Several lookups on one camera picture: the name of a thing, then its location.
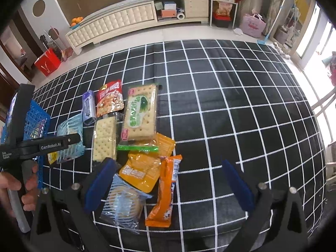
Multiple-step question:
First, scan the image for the red box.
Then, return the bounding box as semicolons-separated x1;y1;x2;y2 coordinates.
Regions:
34;49;62;77

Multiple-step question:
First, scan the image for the light blue cracker packet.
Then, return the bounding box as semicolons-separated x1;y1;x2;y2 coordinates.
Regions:
100;173;153;235
54;113;86;163

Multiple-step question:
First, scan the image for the blue mop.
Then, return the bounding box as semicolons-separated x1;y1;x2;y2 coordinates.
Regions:
257;0;292;45

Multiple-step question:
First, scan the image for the person's left hand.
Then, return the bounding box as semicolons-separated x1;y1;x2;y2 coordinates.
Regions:
0;162;40;216

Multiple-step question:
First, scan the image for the orange snack pouch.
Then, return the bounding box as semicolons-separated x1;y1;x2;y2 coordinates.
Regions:
119;151;162;193

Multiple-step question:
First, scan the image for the orange pouch with green strip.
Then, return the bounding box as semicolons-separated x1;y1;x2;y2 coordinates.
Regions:
117;133;176;160

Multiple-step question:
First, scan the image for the red snack packet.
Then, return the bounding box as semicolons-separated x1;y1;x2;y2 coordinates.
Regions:
95;79;125;118

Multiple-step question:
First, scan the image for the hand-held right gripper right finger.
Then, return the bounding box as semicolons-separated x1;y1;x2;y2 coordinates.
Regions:
222;160;308;252

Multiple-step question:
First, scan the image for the blue plastic basket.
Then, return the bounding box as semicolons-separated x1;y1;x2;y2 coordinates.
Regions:
0;92;51;189

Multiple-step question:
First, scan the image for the black checked mat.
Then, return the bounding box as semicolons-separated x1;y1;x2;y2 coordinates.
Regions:
31;39;329;252

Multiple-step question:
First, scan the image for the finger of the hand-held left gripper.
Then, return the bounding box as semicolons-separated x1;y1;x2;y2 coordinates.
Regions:
62;133;81;148

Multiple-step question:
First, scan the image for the purple snack packet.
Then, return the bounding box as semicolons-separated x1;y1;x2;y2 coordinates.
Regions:
82;90;98;125

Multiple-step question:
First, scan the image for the round wall decoration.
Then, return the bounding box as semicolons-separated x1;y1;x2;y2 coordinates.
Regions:
33;0;47;16

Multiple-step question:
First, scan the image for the broom with dustpan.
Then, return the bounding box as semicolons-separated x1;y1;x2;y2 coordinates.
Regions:
41;26;73;58

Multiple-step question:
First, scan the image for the white metal rack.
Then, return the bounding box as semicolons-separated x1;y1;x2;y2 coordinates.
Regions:
206;0;240;29

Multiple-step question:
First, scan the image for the large green cracker packet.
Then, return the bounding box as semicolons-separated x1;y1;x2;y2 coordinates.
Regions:
121;84;162;143

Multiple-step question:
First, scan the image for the clear cracker packet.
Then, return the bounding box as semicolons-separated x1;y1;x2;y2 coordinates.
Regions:
92;112;124;163

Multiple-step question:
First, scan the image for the long orange snack packet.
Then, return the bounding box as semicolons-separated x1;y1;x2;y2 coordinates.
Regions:
145;155;183;228

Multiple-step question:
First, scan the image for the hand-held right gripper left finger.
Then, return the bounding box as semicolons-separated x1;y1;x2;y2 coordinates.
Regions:
30;157;117;252

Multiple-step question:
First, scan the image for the cream tv cabinet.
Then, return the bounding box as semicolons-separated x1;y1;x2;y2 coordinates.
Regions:
65;0;210;55

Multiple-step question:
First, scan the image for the pink bag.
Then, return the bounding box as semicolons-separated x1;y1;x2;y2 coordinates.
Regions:
239;13;267;38

